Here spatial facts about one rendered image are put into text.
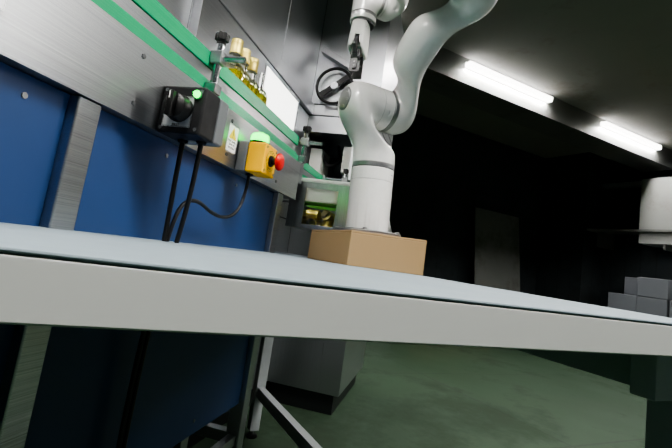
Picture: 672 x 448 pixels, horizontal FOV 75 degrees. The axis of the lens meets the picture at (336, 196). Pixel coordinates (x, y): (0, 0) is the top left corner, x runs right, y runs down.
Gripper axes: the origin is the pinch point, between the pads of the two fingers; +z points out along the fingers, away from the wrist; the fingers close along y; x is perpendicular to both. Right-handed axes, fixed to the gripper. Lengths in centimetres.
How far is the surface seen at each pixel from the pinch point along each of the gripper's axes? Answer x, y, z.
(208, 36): -42.2, 18.6, -0.1
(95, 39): -15, 84, 36
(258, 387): -32, -47, 116
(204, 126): -7, 68, 42
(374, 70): -12, -90, -41
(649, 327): 53, 78, 62
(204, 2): -42.3, 23.8, -8.0
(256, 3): -45, -12, -30
